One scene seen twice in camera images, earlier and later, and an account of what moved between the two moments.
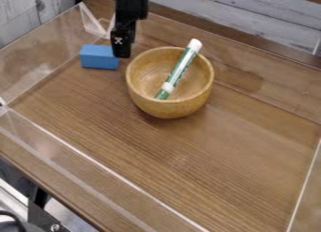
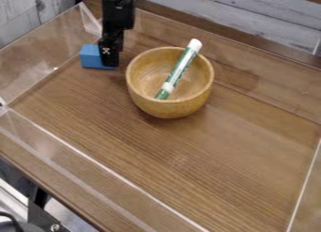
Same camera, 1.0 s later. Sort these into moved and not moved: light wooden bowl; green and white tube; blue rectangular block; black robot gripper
Moved: black robot gripper
Not moved: light wooden bowl; green and white tube; blue rectangular block
